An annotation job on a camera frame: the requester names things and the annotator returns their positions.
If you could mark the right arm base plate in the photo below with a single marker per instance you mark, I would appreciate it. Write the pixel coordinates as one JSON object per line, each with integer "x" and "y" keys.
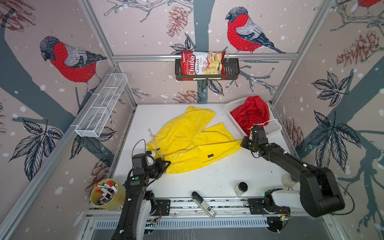
{"x": 260, "y": 206}

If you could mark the small black-lidded jar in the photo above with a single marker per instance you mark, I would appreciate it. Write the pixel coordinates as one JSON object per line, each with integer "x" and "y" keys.
{"x": 241, "y": 188}

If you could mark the yellow cup of markers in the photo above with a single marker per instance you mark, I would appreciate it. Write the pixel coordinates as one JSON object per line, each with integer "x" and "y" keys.
{"x": 108, "y": 195}

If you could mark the black wire wall basket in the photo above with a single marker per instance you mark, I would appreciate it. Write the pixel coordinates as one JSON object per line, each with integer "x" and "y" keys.
{"x": 229, "y": 69}

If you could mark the red shorts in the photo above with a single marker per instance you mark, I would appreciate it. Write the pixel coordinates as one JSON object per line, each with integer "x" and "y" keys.
{"x": 254, "y": 111}

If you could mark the white black-capped bottle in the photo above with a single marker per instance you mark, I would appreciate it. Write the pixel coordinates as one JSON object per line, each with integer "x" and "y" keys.
{"x": 289, "y": 181}

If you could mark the red cassava chips bag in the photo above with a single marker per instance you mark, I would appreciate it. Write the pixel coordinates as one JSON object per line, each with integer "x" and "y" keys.
{"x": 202, "y": 63}

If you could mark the black silver stapler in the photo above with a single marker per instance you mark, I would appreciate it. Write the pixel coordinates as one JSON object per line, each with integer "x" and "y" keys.
{"x": 197, "y": 199}

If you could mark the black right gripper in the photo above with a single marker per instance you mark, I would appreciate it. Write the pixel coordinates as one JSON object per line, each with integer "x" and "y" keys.
{"x": 243, "y": 143}

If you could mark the yellow shorts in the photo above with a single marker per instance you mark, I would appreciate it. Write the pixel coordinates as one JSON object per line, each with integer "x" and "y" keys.
{"x": 189, "y": 144}

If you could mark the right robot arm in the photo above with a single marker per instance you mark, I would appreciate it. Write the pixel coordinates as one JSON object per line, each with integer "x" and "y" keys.
{"x": 319, "y": 192}

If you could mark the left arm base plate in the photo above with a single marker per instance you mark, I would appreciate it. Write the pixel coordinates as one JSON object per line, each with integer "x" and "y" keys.
{"x": 161, "y": 208}

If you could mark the white mesh wall shelf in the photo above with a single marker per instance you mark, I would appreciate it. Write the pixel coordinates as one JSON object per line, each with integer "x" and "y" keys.
{"x": 99, "y": 112}

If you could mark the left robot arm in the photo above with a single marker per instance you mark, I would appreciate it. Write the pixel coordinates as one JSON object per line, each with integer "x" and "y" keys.
{"x": 139, "y": 202}

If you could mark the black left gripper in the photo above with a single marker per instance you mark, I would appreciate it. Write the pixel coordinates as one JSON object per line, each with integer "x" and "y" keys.
{"x": 159, "y": 162}

